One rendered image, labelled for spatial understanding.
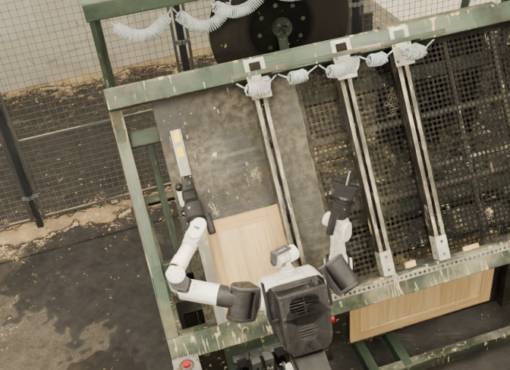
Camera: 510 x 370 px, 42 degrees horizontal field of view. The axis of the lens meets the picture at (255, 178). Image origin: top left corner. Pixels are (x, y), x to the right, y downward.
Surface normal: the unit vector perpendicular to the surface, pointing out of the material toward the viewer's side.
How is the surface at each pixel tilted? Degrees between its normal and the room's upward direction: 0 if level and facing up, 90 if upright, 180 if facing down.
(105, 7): 90
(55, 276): 0
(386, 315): 90
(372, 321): 90
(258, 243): 58
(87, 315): 0
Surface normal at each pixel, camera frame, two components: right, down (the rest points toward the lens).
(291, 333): 0.26, 0.43
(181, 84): 0.19, 0.03
